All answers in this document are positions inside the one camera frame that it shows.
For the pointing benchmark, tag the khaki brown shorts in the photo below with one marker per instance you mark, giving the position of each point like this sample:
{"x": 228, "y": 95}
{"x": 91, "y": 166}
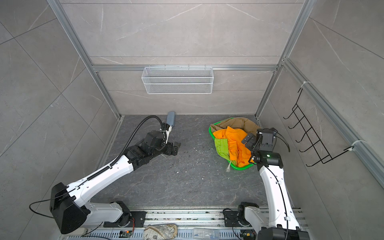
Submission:
{"x": 236, "y": 123}

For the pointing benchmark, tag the clear plastic bottle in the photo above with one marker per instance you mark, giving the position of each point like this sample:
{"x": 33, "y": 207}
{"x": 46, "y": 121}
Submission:
{"x": 206, "y": 234}

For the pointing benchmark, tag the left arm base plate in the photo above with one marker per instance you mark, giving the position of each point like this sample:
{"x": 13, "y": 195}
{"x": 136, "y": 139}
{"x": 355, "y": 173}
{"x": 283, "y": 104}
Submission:
{"x": 135, "y": 219}

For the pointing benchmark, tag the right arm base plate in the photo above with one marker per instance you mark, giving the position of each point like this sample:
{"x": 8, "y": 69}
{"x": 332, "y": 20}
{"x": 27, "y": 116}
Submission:
{"x": 231, "y": 218}

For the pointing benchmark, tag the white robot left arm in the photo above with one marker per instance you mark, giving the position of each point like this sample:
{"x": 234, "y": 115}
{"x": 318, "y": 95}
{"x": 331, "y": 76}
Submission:
{"x": 71, "y": 205}

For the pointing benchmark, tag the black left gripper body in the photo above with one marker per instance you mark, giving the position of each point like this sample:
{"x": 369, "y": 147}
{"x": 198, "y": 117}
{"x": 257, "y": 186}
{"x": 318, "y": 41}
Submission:
{"x": 169, "y": 149}

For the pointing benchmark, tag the small circuit board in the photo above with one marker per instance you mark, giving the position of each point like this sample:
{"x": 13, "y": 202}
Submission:
{"x": 126, "y": 234}

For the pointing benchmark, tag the lime green shorts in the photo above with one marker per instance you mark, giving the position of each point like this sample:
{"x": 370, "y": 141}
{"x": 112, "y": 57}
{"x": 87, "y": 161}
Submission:
{"x": 222, "y": 148}

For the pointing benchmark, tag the black wire hook rack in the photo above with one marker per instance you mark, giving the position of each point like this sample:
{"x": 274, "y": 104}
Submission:
{"x": 311, "y": 135}

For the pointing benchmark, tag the green plastic basket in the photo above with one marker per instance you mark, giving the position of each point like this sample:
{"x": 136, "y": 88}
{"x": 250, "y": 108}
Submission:
{"x": 228, "y": 135}

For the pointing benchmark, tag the orange shorts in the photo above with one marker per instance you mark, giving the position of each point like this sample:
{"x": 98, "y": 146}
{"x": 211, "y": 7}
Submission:
{"x": 239, "y": 154}

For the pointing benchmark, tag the patterned pouch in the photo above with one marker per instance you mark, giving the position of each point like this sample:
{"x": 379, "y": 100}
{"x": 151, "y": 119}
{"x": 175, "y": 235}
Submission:
{"x": 160, "y": 232}

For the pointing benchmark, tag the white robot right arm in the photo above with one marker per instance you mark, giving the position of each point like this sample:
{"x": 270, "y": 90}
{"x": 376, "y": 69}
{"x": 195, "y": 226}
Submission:
{"x": 281, "y": 223}

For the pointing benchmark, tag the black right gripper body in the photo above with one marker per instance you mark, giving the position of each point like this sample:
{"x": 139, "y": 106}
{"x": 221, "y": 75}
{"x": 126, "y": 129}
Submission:
{"x": 251, "y": 144}

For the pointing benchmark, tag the white wire mesh basket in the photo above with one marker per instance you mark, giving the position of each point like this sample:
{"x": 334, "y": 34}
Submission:
{"x": 178, "y": 80}

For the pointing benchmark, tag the grey oval case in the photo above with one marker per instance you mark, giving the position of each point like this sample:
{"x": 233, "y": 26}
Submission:
{"x": 171, "y": 118}

